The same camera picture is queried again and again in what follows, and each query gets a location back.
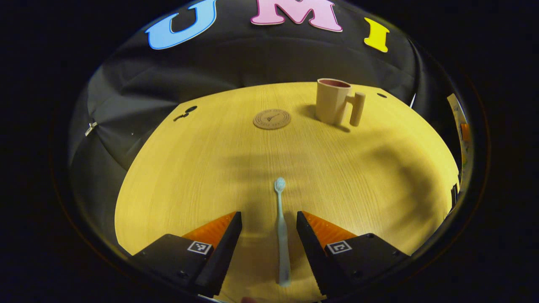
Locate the beige cup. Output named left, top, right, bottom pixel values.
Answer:
left=315, top=78, right=366, bottom=127

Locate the black backdrop cloth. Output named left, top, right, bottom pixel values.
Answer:
left=68, top=0, right=457, bottom=253

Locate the pale green toothbrush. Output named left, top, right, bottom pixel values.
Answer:
left=274, top=177, right=292, bottom=287

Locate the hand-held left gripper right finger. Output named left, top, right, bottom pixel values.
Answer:
left=296, top=210, right=410, bottom=297

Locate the round brown coaster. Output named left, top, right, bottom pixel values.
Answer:
left=253, top=110, right=291, bottom=130

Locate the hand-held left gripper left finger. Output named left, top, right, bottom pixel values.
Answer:
left=131, top=211, right=243, bottom=297

